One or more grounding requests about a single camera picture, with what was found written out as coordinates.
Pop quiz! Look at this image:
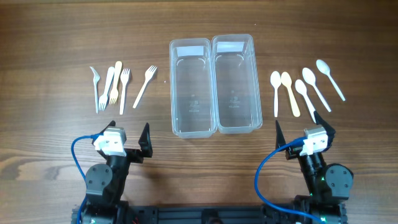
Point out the white plastic spoon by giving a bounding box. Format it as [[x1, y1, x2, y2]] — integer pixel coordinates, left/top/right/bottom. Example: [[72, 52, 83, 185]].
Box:
[[270, 71, 281, 118], [295, 79, 316, 123], [316, 59, 346, 101], [302, 67, 331, 112]]

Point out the cream plastic fork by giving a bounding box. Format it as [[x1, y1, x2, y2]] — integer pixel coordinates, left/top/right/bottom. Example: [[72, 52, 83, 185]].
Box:
[[132, 65, 157, 108]]

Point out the right clear plastic container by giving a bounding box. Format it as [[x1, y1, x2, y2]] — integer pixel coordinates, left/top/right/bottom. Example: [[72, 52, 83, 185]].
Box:
[[212, 34, 262, 134]]

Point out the yellow plastic fork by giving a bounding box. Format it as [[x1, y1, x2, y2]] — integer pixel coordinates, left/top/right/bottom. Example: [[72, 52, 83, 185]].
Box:
[[109, 61, 123, 105]]

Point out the blue cable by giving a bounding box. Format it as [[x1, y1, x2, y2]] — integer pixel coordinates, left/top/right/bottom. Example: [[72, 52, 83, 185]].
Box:
[[254, 136, 326, 224], [70, 134, 100, 224]]

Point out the yellow plastic spoon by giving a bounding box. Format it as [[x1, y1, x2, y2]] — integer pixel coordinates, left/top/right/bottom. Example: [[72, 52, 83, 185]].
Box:
[[281, 72, 301, 117]]

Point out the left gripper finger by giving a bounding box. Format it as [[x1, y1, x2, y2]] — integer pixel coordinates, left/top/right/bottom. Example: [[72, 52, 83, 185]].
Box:
[[138, 123, 153, 157], [92, 120, 116, 144]]

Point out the left blue cable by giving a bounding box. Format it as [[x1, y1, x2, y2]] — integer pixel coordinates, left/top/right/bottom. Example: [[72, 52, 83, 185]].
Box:
[[70, 134, 100, 224]]

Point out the thin white plastic fork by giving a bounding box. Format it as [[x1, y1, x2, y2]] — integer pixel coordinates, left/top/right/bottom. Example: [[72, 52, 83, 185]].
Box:
[[90, 67, 100, 113]]

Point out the clear plastic container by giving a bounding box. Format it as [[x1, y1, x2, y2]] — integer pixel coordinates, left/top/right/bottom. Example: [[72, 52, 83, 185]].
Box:
[[212, 34, 262, 134], [169, 38, 216, 139]]

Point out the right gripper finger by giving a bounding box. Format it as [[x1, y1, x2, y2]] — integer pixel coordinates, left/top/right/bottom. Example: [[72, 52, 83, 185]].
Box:
[[275, 120, 286, 149], [313, 111, 336, 137]]

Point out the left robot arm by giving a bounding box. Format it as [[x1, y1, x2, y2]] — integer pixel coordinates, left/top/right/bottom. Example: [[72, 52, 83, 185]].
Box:
[[71, 121, 153, 224]]

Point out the right blue cable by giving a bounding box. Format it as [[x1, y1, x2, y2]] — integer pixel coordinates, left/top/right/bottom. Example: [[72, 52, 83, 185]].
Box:
[[254, 136, 326, 224]]

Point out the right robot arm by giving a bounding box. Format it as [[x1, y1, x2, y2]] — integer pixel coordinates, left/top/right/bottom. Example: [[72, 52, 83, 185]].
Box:
[[283, 112, 354, 224]]

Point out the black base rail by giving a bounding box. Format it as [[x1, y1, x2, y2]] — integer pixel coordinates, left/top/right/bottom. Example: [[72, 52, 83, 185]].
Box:
[[80, 205, 348, 224]]

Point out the left clear plastic container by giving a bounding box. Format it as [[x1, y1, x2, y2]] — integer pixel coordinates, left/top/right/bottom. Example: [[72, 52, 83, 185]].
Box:
[[169, 38, 216, 139]]

